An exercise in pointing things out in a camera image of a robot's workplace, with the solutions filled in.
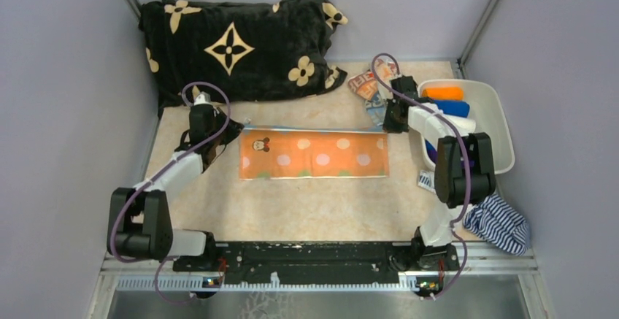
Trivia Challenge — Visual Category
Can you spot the orange polka dot towel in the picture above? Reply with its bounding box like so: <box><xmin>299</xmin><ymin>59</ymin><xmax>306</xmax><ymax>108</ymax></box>
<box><xmin>239</xmin><ymin>127</ymin><xmax>390</xmax><ymax>180</ymax></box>

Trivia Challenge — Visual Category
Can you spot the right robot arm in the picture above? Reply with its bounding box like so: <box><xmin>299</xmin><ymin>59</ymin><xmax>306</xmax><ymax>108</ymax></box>
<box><xmin>384</xmin><ymin>76</ymin><xmax>496</xmax><ymax>269</ymax></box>

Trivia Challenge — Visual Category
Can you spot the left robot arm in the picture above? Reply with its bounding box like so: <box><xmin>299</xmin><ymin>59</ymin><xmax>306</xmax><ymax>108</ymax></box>
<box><xmin>107</xmin><ymin>104</ymin><xmax>244</xmax><ymax>271</ymax></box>

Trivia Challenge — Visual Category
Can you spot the orange blue patterned towel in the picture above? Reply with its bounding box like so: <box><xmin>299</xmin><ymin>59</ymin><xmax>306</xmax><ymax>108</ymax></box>
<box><xmin>347</xmin><ymin>59</ymin><xmax>399</xmax><ymax>127</ymax></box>

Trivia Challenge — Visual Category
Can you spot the purple rolled towel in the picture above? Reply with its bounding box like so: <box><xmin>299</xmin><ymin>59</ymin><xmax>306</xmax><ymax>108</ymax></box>
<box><xmin>424</xmin><ymin>140</ymin><xmax>476</xmax><ymax>167</ymax></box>

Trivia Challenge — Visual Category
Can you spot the orange rolled towel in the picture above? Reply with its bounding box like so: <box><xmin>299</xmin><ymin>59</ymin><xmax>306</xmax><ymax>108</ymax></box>
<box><xmin>422</xmin><ymin>87</ymin><xmax>464</xmax><ymax>101</ymax></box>

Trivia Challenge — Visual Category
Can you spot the blue rolled towel upper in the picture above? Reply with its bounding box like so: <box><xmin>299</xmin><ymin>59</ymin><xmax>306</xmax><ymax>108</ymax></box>
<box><xmin>434</xmin><ymin>100</ymin><xmax>470</xmax><ymax>118</ymax></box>

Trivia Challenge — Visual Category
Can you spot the white rolled towel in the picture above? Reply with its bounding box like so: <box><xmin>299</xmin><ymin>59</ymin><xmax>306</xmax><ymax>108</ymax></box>
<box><xmin>451</xmin><ymin>116</ymin><xmax>477</xmax><ymax>136</ymax></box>

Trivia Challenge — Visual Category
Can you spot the white plastic bin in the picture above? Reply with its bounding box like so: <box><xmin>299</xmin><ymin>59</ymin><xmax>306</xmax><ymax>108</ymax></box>
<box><xmin>418</xmin><ymin>79</ymin><xmax>515</xmax><ymax>174</ymax></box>

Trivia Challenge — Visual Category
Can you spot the black pillow with beige flowers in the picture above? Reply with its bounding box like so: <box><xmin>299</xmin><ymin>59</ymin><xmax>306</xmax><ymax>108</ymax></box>
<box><xmin>139</xmin><ymin>0</ymin><xmax>348</xmax><ymax>109</ymax></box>

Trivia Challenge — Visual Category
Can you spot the blue white striped towel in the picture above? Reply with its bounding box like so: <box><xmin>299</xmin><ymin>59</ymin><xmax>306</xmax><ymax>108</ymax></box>
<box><xmin>418</xmin><ymin>170</ymin><xmax>531</xmax><ymax>257</ymax></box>

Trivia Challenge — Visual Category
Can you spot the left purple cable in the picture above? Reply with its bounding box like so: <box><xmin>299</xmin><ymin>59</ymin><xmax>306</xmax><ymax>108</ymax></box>
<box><xmin>108</xmin><ymin>82</ymin><xmax>232</xmax><ymax>304</ymax></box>

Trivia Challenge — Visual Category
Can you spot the purple cable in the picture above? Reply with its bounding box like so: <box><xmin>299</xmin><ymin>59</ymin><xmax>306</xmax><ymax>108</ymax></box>
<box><xmin>371</xmin><ymin>53</ymin><xmax>472</xmax><ymax>301</ymax></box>
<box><xmin>108</xmin><ymin>82</ymin><xmax>232</xmax><ymax>304</ymax></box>

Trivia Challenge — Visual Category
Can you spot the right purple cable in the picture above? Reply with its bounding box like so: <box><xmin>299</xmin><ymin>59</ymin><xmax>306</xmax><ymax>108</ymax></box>
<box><xmin>371</xmin><ymin>53</ymin><xmax>472</xmax><ymax>301</ymax></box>

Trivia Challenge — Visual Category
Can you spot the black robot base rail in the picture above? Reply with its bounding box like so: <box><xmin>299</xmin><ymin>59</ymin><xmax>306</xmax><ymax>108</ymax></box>
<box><xmin>172</xmin><ymin>240</ymin><xmax>460</xmax><ymax>296</ymax></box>

